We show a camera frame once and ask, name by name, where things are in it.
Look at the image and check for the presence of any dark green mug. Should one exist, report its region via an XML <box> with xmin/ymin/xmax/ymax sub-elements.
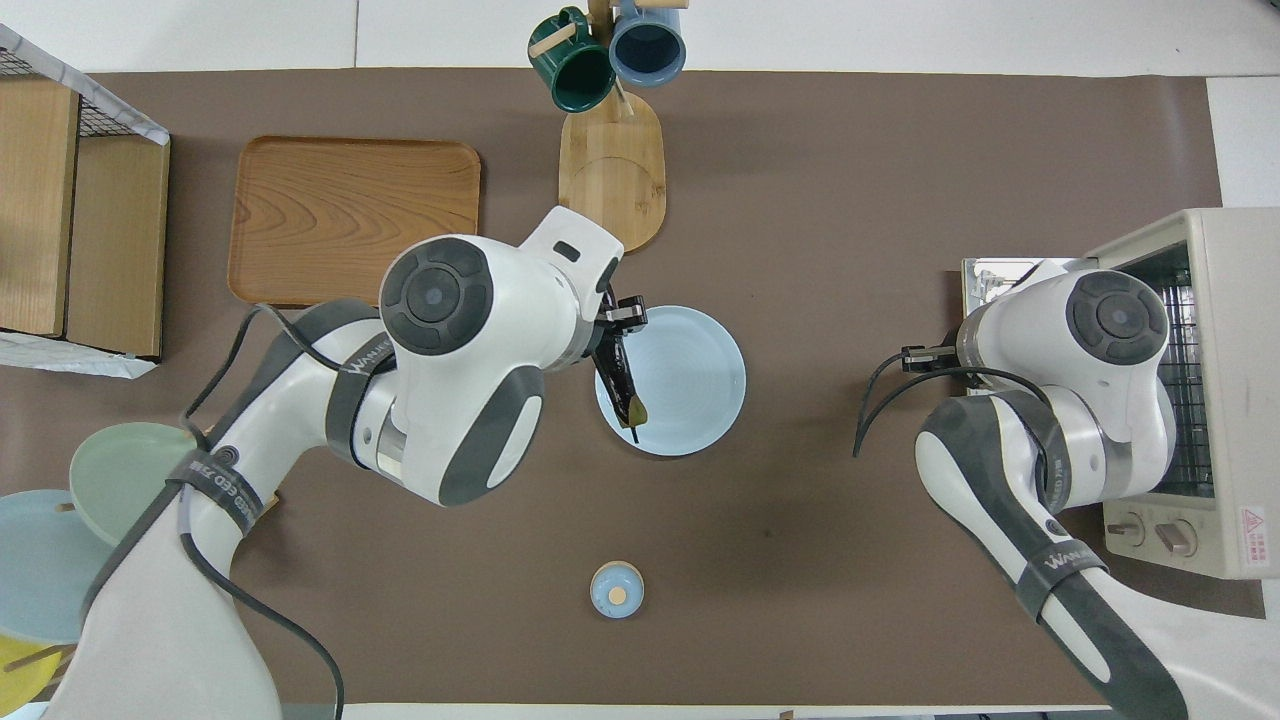
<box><xmin>528</xmin><ymin>7</ymin><xmax>617</xmax><ymax>114</ymax></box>

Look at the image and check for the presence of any small blue bell wooden knob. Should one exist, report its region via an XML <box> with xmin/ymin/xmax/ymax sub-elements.
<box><xmin>589</xmin><ymin>560</ymin><xmax>646</xmax><ymax>621</ymax></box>

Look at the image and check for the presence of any brown table mat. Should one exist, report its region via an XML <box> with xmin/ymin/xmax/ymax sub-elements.
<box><xmin>0</xmin><ymin>67</ymin><xmax>1273</xmax><ymax>707</ymax></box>

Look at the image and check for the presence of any light blue racked plate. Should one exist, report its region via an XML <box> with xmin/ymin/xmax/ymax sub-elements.
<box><xmin>0</xmin><ymin>488</ymin><xmax>119</xmax><ymax>647</ymax></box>

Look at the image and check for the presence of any pale green plate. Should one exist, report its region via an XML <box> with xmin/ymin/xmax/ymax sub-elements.
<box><xmin>68</xmin><ymin>421</ymin><xmax>203</xmax><ymax>548</ymax></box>

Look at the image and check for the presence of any blue mug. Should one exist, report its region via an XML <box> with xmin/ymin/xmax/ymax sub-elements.
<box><xmin>608</xmin><ymin>0</ymin><xmax>689</xmax><ymax>89</ymax></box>

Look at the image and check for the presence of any wooden mug tree stand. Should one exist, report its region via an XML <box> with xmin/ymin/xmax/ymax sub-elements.
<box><xmin>528</xmin><ymin>0</ymin><xmax>691</xmax><ymax>257</ymax></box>

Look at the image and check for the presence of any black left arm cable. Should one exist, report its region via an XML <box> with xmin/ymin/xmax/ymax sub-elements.
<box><xmin>183</xmin><ymin>303</ymin><xmax>347</xmax><ymax>720</ymax></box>

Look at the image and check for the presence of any yellow plate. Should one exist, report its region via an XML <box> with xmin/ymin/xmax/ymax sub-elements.
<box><xmin>0</xmin><ymin>632</ymin><xmax>53</xmax><ymax>717</ymax></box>

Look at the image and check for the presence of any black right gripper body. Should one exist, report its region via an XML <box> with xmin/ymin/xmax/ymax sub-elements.
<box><xmin>900</xmin><ymin>343</ymin><xmax>967</xmax><ymax>379</ymax></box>

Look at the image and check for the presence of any dark purple eggplant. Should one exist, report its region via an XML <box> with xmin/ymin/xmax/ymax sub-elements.
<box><xmin>597</xmin><ymin>333</ymin><xmax>649</xmax><ymax>445</ymax></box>

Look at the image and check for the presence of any beige toaster oven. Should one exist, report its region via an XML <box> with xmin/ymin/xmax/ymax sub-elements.
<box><xmin>961</xmin><ymin>207</ymin><xmax>1280</xmax><ymax>581</ymax></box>

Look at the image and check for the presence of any light blue round plate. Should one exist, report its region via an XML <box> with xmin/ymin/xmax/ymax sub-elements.
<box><xmin>595</xmin><ymin>305</ymin><xmax>748</xmax><ymax>458</ymax></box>

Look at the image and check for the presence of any wooden dish rack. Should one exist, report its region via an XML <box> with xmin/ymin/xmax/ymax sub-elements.
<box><xmin>0</xmin><ymin>498</ymin><xmax>93</xmax><ymax>697</ymax></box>

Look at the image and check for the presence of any wooden serving tray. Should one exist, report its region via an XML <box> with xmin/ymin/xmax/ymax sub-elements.
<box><xmin>227</xmin><ymin>136</ymin><xmax>483</xmax><ymax>309</ymax></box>

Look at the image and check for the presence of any black wire basket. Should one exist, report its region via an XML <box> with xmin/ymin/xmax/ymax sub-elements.
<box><xmin>0</xmin><ymin>25</ymin><xmax>172</xmax><ymax>379</ymax></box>

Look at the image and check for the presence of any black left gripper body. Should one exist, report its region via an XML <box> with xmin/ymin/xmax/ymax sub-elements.
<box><xmin>590</xmin><ymin>285</ymin><xmax>623</xmax><ymax>351</ymax></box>

